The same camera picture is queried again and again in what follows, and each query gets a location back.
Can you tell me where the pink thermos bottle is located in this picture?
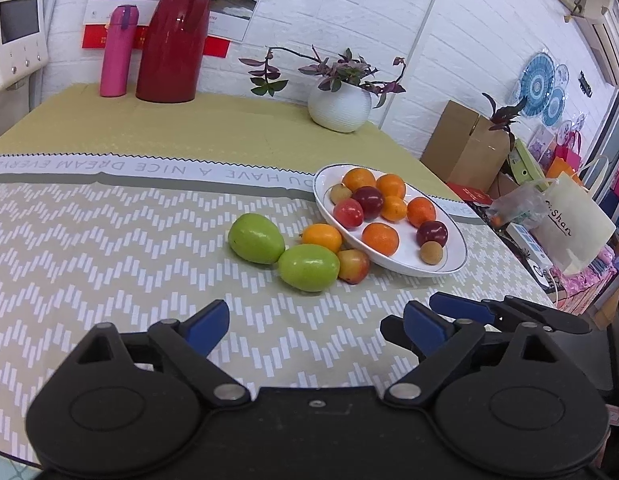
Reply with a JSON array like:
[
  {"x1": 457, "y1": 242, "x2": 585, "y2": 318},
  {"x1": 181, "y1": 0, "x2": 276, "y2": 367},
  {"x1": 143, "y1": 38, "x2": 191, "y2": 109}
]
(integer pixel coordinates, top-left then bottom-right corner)
[{"x1": 99, "y1": 4, "x2": 139, "y2": 98}]

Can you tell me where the small brown longan front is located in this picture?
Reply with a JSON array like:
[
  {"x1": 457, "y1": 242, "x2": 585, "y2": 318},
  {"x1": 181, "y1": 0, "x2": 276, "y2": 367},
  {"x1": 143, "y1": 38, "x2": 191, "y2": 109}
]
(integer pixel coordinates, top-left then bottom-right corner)
[{"x1": 329, "y1": 183, "x2": 353, "y2": 205}]

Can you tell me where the small brown longan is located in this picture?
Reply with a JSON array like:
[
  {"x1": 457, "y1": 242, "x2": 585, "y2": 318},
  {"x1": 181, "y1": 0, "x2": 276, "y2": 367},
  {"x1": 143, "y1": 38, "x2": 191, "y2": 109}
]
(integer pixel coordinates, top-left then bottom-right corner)
[
  {"x1": 329, "y1": 183, "x2": 353, "y2": 205},
  {"x1": 419, "y1": 240, "x2": 444, "y2": 266}
]

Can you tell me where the patterned tablecloth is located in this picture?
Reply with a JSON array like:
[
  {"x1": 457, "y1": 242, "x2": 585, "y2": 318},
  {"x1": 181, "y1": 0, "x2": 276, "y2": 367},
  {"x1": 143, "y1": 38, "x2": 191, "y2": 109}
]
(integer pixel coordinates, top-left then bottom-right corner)
[{"x1": 0, "y1": 84, "x2": 547, "y2": 478}]

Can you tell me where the dark red plum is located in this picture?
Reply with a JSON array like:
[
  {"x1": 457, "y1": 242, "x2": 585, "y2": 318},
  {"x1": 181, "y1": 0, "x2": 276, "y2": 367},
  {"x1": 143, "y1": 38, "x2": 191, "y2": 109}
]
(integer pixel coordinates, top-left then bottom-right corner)
[
  {"x1": 352, "y1": 186, "x2": 384, "y2": 221},
  {"x1": 416, "y1": 220, "x2": 448, "y2": 247}
]

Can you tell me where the wall air conditioner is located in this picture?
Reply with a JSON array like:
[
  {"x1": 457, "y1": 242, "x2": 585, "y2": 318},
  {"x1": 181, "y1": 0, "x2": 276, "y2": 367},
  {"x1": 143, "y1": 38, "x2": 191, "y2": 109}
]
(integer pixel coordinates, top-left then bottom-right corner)
[{"x1": 571, "y1": 0, "x2": 619, "y2": 89}]

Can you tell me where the dark purple potted plant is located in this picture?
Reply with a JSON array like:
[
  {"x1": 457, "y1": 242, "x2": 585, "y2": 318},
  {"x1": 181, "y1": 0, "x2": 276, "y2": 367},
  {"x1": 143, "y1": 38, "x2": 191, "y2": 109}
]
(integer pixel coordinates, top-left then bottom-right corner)
[{"x1": 482, "y1": 92, "x2": 527, "y2": 148}]

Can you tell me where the large orange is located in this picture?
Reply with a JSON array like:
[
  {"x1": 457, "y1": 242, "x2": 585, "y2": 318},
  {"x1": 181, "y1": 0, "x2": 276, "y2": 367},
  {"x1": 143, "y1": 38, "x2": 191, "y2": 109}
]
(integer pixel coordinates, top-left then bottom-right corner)
[{"x1": 342, "y1": 167, "x2": 375, "y2": 193}]

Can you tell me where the beige tote bag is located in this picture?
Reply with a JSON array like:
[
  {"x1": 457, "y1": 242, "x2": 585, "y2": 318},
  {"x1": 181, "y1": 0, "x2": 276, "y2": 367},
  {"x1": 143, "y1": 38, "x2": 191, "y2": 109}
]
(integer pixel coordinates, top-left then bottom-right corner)
[{"x1": 532, "y1": 174, "x2": 615, "y2": 275}]

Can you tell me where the blue round wall decoration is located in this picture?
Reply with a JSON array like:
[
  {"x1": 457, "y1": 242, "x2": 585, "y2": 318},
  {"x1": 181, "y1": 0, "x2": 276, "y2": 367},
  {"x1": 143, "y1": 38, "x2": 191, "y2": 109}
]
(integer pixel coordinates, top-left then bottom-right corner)
[{"x1": 519, "y1": 52, "x2": 556, "y2": 117}]

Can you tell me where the red envelope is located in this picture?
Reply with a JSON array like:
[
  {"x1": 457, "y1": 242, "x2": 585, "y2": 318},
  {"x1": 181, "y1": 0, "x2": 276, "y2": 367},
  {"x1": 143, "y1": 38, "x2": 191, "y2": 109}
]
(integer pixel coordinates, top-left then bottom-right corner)
[{"x1": 447, "y1": 182, "x2": 493, "y2": 206}]

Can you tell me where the white ribbed plant pot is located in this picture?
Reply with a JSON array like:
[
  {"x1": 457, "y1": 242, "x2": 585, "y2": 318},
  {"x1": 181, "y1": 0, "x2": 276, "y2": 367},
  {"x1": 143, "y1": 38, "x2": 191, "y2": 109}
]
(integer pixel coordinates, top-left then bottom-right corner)
[{"x1": 308, "y1": 84, "x2": 371, "y2": 133}]

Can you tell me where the small orange back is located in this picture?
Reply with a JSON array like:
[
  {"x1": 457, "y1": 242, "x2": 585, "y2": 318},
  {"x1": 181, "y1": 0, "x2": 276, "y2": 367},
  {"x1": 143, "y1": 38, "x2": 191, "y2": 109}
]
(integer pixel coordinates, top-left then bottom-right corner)
[{"x1": 301, "y1": 223, "x2": 343, "y2": 254}]

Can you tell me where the white power strip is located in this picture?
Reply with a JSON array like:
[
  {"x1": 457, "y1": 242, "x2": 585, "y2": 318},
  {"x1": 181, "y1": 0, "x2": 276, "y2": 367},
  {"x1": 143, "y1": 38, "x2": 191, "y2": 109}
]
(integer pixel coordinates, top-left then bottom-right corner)
[{"x1": 506, "y1": 222, "x2": 552, "y2": 271}]

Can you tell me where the green cardboard box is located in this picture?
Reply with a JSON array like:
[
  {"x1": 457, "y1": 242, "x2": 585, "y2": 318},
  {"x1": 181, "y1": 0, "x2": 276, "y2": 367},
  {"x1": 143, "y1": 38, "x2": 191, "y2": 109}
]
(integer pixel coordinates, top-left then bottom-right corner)
[{"x1": 508, "y1": 139, "x2": 545, "y2": 185}]

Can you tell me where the yellow red small fruit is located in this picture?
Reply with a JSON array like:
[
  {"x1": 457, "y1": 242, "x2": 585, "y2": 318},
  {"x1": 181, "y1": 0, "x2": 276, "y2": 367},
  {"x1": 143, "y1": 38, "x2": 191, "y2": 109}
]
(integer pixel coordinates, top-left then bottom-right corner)
[{"x1": 337, "y1": 249, "x2": 370, "y2": 285}]

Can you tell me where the green mango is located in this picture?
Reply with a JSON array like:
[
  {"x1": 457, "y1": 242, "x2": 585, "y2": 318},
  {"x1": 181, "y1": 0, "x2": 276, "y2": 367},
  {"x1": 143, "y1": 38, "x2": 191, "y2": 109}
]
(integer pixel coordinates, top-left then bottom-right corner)
[
  {"x1": 228, "y1": 214, "x2": 286, "y2": 266},
  {"x1": 278, "y1": 244, "x2": 340, "y2": 292}
]

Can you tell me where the purple green trailing plant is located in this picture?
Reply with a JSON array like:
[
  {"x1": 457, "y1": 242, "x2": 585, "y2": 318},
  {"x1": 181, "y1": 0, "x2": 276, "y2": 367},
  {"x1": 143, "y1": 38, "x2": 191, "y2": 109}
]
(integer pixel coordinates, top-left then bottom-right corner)
[{"x1": 239, "y1": 47, "x2": 407, "y2": 108}]

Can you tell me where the mandarin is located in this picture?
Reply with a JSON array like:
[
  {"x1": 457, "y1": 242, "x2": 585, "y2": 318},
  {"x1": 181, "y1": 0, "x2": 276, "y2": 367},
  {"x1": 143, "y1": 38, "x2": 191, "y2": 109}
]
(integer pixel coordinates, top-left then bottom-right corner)
[{"x1": 407, "y1": 196, "x2": 437, "y2": 229}]

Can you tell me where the clear plastic bag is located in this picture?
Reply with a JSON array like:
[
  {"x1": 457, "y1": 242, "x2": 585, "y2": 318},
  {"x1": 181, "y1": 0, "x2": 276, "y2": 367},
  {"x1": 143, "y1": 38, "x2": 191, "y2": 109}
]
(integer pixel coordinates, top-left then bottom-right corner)
[{"x1": 487, "y1": 179, "x2": 552, "y2": 231}]

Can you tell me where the brown cardboard box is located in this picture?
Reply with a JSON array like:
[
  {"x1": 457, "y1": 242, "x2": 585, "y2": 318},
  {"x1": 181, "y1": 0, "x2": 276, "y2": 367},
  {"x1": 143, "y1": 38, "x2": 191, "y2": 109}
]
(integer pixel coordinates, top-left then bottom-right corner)
[{"x1": 420, "y1": 100, "x2": 510, "y2": 192}]

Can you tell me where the small orange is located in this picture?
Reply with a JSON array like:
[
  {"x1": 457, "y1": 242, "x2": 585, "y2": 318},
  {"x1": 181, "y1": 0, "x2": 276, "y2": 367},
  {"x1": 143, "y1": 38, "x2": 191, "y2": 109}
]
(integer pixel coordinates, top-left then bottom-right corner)
[
  {"x1": 380, "y1": 195, "x2": 407, "y2": 223},
  {"x1": 301, "y1": 223, "x2": 343, "y2": 254}
]

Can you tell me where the white water dispenser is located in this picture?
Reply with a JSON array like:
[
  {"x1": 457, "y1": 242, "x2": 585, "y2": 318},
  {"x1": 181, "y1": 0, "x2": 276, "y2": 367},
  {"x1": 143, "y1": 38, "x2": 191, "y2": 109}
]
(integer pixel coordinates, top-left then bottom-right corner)
[{"x1": 0, "y1": 0, "x2": 49, "y2": 136}]

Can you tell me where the red thermos jug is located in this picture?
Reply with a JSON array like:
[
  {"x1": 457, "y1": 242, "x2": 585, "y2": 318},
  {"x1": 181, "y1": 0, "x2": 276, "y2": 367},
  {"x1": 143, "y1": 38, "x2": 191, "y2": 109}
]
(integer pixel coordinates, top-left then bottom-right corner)
[{"x1": 136, "y1": 0, "x2": 210, "y2": 103}]

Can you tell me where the red apple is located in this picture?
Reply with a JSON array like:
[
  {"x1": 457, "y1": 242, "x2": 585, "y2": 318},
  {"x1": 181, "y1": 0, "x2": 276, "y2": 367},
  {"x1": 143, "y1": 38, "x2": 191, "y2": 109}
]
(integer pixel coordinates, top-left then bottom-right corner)
[{"x1": 332, "y1": 198, "x2": 365, "y2": 230}]

